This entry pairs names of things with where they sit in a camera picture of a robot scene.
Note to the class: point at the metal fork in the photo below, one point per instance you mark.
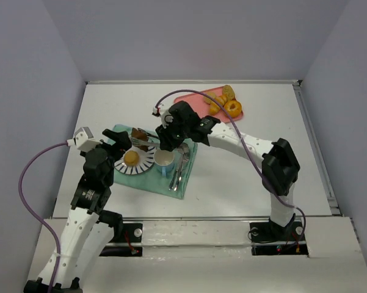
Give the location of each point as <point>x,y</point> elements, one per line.
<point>183,168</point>

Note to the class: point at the metal tongs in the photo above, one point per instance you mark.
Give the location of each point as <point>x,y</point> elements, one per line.
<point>153,140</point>

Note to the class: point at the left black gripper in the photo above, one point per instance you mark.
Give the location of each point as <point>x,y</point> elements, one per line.
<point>116,140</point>

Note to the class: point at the striped yellow croissant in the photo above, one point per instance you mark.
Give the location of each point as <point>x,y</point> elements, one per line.
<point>216,104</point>

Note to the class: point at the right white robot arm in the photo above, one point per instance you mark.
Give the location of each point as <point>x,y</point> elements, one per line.
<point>275,162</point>

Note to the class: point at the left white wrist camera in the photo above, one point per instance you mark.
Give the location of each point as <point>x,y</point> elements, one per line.
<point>84,140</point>

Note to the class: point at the pink tray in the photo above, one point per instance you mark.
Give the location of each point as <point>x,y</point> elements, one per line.
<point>197,103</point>

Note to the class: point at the metal knife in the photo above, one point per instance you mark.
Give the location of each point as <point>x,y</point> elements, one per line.
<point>176,176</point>

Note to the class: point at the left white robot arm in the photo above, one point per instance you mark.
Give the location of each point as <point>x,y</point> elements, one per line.
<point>88,227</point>

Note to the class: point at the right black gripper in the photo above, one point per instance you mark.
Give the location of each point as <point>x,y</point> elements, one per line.
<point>167,141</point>

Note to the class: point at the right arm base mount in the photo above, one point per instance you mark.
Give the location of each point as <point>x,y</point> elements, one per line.
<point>269,242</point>

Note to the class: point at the round muffin back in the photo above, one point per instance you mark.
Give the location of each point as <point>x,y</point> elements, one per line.
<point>210,96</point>

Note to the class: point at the round muffin front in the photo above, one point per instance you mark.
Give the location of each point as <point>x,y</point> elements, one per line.
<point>131,158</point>

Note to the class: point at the orange donut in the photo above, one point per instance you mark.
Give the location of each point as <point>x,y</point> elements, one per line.
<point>233,108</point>

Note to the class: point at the light blue mug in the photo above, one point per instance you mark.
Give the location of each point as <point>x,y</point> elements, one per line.
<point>164,161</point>

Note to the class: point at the chocolate croissant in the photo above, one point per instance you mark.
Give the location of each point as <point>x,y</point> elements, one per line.
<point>137,134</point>

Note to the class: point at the blue striped white plate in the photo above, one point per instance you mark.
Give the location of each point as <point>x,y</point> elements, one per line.
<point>145,163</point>

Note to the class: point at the green cloth placemat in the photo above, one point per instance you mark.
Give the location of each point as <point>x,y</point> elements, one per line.
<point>153,181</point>

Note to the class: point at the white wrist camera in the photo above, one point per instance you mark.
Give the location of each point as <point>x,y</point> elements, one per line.
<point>84,140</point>
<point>162,111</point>

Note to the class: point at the round muffin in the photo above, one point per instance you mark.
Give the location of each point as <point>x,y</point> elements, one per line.
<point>131,158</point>
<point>210,96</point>

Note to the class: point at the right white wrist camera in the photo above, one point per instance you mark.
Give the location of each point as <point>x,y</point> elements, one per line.
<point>162,111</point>

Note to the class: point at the seeded bread roll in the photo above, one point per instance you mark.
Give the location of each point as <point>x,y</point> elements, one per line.
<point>228,92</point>

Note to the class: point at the metal spoon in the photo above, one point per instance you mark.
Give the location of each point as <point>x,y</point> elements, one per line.
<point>183,148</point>

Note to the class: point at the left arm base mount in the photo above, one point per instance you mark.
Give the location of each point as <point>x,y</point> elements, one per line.
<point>126,242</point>

